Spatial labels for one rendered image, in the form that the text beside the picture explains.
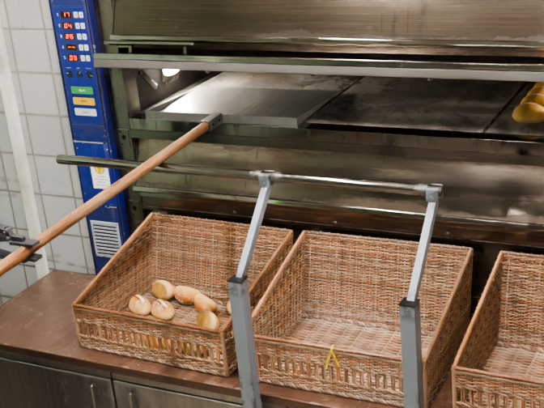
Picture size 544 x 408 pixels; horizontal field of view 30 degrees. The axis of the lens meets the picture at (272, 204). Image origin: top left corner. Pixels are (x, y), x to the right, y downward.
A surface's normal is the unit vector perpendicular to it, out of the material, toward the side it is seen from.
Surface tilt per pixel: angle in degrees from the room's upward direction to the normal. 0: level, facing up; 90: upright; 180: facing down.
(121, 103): 90
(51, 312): 0
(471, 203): 70
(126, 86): 90
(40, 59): 90
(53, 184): 90
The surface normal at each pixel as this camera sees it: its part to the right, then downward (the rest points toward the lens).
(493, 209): -0.43, 0.03
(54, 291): -0.09, -0.93
